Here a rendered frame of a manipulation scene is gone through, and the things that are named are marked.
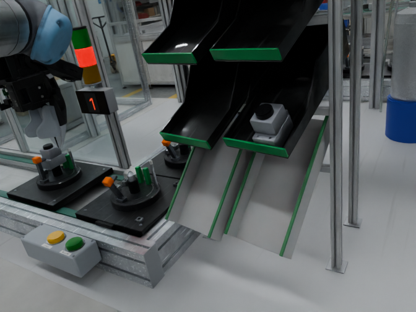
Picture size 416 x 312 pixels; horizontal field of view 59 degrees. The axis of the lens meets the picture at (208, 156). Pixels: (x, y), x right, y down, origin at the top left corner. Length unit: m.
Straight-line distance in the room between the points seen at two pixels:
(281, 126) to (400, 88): 0.84
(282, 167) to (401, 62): 0.74
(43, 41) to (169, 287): 0.59
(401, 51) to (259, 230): 0.85
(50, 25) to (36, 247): 0.62
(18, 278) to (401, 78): 1.30
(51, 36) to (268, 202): 0.49
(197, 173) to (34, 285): 0.50
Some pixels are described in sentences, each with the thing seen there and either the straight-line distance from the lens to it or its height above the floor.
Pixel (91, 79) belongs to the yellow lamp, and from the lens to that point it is 1.12.
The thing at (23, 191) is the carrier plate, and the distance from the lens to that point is 1.29.
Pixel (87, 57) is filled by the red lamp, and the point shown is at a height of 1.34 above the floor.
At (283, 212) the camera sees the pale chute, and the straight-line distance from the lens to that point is 0.73.
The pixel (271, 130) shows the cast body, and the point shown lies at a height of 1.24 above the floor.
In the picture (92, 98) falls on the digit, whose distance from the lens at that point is 1.13.
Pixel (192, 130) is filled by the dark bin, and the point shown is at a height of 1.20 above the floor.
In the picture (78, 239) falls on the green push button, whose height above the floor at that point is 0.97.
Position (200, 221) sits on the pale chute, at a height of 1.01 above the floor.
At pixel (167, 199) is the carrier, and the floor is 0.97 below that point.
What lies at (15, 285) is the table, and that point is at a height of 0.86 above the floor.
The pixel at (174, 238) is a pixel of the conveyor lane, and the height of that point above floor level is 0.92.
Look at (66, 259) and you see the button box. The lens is 0.93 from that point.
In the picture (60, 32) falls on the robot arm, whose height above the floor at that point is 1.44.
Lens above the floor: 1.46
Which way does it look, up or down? 25 degrees down
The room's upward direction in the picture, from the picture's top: 10 degrees counter-clockwise
